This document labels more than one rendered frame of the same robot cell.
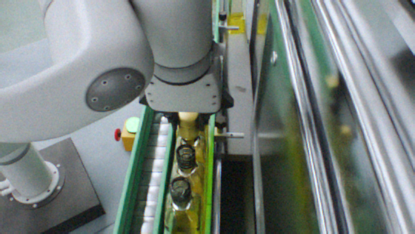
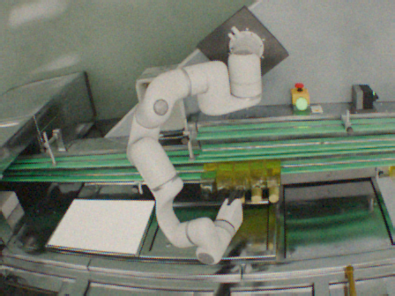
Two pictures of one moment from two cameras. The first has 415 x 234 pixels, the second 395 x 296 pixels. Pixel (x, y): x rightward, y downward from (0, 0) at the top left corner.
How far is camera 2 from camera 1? 110 cm
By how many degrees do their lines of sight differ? 61
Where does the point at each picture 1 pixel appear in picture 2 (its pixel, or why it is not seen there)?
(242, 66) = (352, 173)
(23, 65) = not seen: outside the picture
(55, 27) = (178, 235)
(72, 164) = (266, 65)
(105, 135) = (303, 69)
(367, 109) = (173, 276)
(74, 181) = not seen: hidden behind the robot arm
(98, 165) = (276, 71)
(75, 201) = not seen: hidden behind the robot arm
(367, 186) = (160, 270)
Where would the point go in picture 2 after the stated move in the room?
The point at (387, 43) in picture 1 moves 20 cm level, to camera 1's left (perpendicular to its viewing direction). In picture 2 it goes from (182, 284) to (167, 243)
